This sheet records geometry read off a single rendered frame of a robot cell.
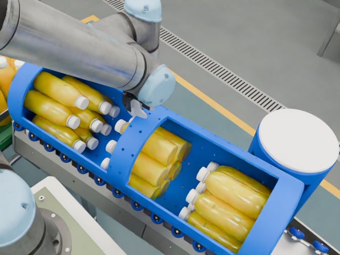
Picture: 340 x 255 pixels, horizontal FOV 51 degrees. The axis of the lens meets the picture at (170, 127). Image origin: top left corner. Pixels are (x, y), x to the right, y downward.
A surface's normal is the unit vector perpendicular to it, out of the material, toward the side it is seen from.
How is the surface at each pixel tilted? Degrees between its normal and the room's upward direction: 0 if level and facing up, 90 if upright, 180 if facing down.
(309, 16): 0
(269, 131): 0
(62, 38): 73
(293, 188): 16
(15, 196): 8
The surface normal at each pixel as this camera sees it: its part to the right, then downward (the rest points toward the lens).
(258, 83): 0.08, -0.64
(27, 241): 0.78, 0.52
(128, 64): 0.84, 0.23
